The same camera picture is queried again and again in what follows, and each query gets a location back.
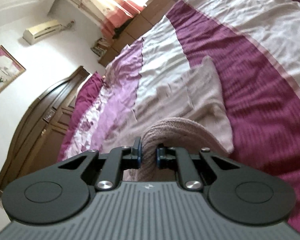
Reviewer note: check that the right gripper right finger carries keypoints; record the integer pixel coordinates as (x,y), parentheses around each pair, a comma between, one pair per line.
(235,191)

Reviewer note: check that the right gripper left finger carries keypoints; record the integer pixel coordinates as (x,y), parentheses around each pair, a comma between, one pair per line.
(60,191)

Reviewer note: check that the pink knitted cardigan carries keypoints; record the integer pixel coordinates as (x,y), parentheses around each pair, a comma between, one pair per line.
(187,112)

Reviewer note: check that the dark wooden headboard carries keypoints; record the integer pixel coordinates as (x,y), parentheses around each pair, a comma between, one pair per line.
(37,140)

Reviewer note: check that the stack of books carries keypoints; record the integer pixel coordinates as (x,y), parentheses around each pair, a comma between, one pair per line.
(100,47)

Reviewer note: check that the purple floral bedspread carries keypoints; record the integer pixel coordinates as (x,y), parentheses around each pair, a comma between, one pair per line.
(223,74)

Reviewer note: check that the orange curtain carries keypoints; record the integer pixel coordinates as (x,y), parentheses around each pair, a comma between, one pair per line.
(111,15)

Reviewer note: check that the wooden bedside ledge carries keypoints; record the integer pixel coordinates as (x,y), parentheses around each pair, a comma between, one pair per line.
(139,25)

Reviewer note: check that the framed wall portrait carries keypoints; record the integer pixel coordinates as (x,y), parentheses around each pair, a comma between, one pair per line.
(10,68)

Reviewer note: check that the white wall air conditioner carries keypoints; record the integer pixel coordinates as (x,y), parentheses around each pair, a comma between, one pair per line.
(38,32)

